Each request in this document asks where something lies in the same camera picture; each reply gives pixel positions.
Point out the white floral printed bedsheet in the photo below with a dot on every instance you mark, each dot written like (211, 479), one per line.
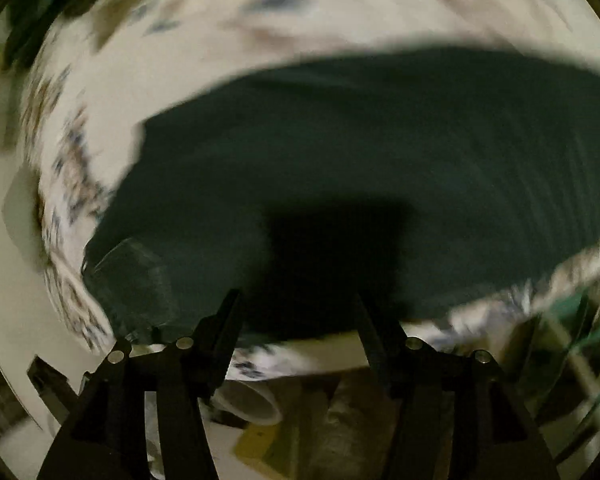
(190, 40)

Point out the white cup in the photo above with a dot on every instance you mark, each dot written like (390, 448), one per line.
(247, 400)

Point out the dark green cloth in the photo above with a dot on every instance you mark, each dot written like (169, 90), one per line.
(35, 5)

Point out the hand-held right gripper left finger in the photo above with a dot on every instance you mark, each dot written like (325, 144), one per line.
(225, 321)

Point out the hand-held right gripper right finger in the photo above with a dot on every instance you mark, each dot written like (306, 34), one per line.
(369, 332)

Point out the dark green pants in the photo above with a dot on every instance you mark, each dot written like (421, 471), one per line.
(330, 175)

